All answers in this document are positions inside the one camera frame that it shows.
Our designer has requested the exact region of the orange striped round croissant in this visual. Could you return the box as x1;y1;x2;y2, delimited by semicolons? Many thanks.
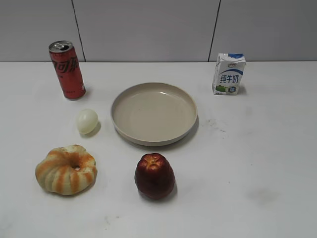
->
35;144;97;195

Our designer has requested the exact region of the beige round plate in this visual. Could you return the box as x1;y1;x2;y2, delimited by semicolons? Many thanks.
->
111;82;198;147

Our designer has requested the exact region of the dark red apple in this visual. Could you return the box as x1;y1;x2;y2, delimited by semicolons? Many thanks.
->
134;153;175;200

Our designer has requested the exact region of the white egg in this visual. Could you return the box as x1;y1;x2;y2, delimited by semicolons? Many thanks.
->
76;109;99;134

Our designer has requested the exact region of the white blue milk carton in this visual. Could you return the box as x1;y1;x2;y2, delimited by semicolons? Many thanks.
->
211;53;246;95

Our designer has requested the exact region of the red cola can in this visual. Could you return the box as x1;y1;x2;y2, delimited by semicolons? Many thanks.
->
49;40;86;100

